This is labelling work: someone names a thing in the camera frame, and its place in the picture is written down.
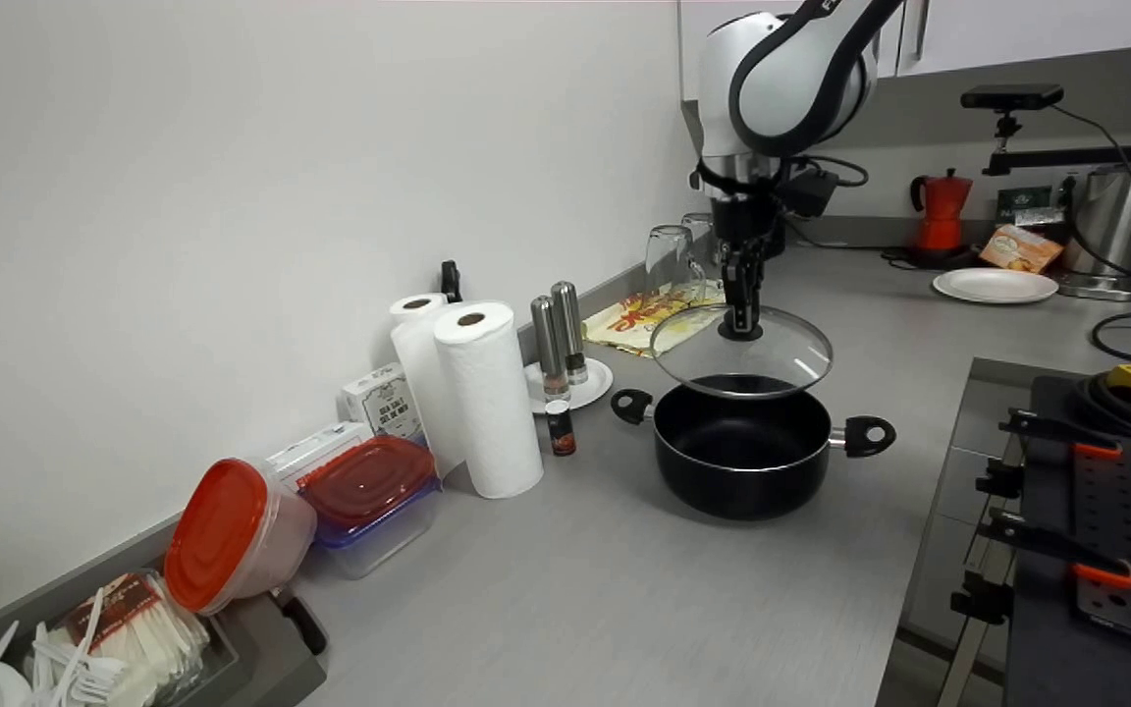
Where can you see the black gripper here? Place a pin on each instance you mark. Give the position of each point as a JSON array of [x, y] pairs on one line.
[[748, 221]]

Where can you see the glass pot lid black knob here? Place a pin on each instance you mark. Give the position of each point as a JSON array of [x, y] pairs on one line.
[[788, 356]]

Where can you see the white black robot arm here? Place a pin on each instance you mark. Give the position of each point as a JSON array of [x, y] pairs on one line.
[[788, 73]]

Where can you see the black cooking pot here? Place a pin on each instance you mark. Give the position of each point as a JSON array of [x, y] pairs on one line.
[[736, 489]]

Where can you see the red moka pot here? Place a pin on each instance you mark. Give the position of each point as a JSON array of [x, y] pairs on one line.
[[941, 219]]

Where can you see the plastic container red lid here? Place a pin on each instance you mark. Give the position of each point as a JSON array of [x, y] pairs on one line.
[[371, 489]]

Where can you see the plastic container orange lid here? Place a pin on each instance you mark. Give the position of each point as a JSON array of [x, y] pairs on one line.
[[216, 537]]

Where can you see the clear drinking glass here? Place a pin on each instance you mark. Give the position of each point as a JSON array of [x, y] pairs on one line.
[[668, 249]]

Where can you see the yellow red patterned dish cloth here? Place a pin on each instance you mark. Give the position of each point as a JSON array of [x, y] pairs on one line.
[[631, 321]]

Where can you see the steel spice grinder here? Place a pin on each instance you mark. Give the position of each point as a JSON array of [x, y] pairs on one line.
[[572, 321], [547, 341]]

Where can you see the small white saucer plate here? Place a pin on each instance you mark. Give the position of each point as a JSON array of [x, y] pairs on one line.
[[585, 388]]

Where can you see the small red spice bottle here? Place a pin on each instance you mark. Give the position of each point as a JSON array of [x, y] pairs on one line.
[[562, 432]]

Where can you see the white dinner plate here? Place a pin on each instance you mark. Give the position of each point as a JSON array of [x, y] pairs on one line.
[[995, 286]]

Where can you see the white paper towel roll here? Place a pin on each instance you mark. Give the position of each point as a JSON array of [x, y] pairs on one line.
[[418, 356], [492, 406]]

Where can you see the orange snack packet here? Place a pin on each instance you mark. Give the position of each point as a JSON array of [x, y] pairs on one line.
[[1021, 249]]

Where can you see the small dark bottle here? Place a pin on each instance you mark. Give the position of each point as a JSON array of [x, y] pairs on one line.
[[450, 282]]

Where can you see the white cardboard box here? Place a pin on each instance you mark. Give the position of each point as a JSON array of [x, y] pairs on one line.
[[377, 403]]

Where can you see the stainless steel kettle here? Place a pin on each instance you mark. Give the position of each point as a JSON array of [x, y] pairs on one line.
[[1115, 221]]

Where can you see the grey utensil tray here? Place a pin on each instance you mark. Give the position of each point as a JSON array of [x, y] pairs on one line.
[[271, 663]]

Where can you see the white plastic cutlery bundle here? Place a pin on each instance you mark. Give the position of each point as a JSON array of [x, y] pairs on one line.
[[155, 652]]

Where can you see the red packet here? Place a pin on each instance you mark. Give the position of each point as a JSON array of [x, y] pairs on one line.
[[114, 606]]

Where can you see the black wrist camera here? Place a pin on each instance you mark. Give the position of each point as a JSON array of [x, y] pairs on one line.
[[808, 189]]

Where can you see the black camera on mount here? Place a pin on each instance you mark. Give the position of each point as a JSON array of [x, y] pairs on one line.
[[1015, 94]]

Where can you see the white wall cabinet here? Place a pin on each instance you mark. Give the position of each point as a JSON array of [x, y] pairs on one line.
[[1049, 33]]

